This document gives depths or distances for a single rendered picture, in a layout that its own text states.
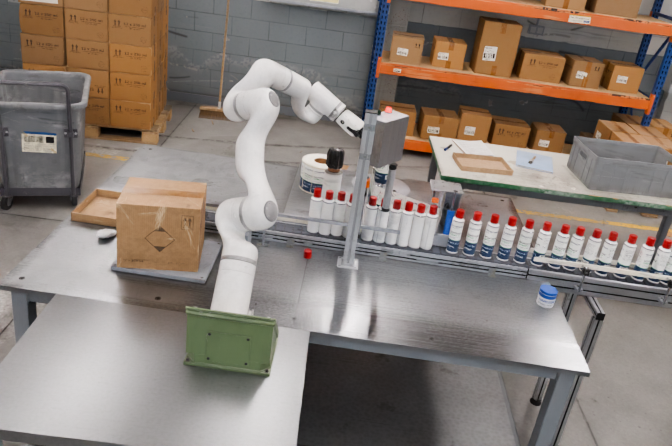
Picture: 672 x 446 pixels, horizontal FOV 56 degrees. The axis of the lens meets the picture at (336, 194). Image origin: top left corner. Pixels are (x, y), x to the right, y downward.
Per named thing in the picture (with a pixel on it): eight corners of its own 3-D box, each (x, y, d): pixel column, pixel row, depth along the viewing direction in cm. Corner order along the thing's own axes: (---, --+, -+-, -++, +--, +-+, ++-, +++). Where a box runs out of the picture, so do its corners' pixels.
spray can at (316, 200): (318, 229, 281) (324, 187, 273) (318, 234, 276) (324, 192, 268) (307, 227, 281) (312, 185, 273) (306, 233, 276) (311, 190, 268)
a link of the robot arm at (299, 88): (269, 109, 241) (317, 130, 265) (295, 77, 236) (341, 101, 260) (258, 95, 245) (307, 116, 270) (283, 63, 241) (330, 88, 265)
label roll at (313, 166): (309, 176, 335) (313, 150, 329) (344, 186, 328) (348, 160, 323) (292, 188, 318) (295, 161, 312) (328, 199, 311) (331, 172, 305)
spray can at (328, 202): (331, 232, 280) (337, 190, 272) (328, 237, 275) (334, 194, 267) (320, 229, 281) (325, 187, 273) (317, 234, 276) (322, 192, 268)
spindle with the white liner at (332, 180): (338, 203, 308) (346, 146, 296) (337, 211, 300) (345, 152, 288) (320, 201, 308) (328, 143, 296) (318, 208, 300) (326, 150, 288)
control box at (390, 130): (401, 160, 258) (410, 115, 250) (377, 169, 245) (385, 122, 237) (381, 152, 263) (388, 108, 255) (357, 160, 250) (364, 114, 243)
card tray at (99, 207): (160, 205, 293) (160, 197, 291) (140, 230, 269) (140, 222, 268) (96, 196, 293) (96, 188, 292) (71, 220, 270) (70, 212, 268)
